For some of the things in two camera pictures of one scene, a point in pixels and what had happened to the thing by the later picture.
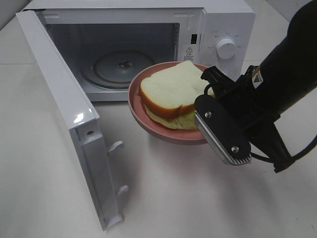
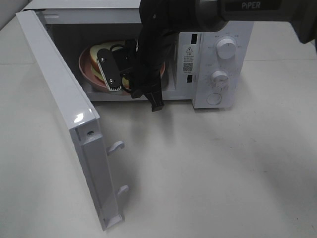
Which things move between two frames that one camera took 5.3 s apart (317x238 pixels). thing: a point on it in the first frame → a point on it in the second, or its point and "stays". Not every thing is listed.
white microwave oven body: [106, 42] stays
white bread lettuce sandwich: [169, 95] → [94, 49]
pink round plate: [192, 137] → [86, 70]
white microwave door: [80, 114] stays
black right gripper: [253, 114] → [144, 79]
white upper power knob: [226, 48] stays
